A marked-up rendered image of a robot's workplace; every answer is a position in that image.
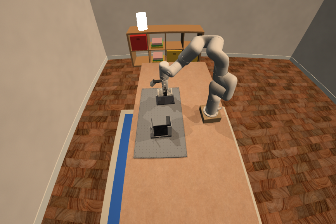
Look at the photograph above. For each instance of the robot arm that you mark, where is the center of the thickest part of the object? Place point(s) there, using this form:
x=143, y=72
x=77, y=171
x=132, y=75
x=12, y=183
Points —
x=223, y=84

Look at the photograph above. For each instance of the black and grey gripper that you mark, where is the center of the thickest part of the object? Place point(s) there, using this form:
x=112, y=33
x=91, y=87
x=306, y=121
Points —
x=164, y=86

